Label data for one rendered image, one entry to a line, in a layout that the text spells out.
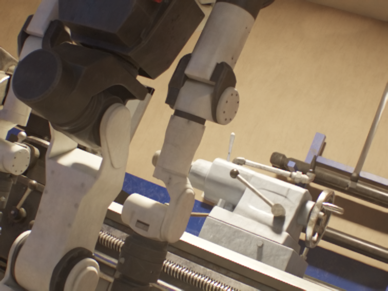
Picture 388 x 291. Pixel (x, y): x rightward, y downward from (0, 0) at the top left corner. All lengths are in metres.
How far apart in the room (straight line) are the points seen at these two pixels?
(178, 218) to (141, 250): 0.09
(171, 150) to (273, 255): 1.06
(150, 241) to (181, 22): 0.46
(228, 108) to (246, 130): 4.59
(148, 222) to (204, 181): 1.23
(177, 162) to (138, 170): 4.83
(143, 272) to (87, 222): 0.21
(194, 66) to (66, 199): 0.39
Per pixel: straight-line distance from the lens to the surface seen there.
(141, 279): 1.34
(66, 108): 1.32
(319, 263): 5.51
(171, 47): 1.45
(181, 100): 1.34
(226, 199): 2.51
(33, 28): 1.60
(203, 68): 1.33
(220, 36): 1.35
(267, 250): 2.33
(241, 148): 5.89
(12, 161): 1.56
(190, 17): 1.46
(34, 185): 2.36
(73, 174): 1.46
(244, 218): 2.40
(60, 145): 1.52
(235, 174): 2.43
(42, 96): 1.27
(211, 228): 2.40
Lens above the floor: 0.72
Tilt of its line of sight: 10 degrees up
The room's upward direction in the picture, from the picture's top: 24 degrees clockwise
